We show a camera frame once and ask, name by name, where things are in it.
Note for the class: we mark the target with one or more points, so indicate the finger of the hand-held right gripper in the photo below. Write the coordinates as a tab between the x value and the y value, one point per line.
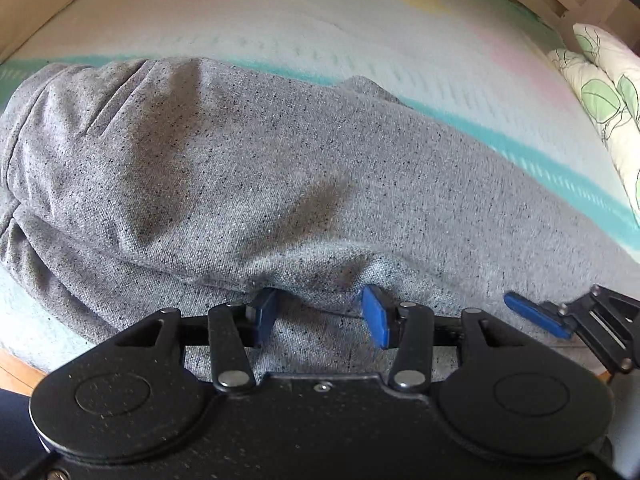
530	310

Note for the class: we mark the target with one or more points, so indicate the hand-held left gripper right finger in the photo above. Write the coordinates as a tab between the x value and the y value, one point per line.
376	316

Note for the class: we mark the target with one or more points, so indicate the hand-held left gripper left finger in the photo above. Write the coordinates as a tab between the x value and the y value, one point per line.
264	316

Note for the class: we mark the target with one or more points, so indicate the grey speckled pants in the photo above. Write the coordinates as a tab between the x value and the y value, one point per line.
240	175

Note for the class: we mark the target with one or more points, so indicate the leaf print pillow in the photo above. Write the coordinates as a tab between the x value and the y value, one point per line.
595	95
607	50

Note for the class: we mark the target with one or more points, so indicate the pastel striped blanket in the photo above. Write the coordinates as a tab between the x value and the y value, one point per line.
310	25

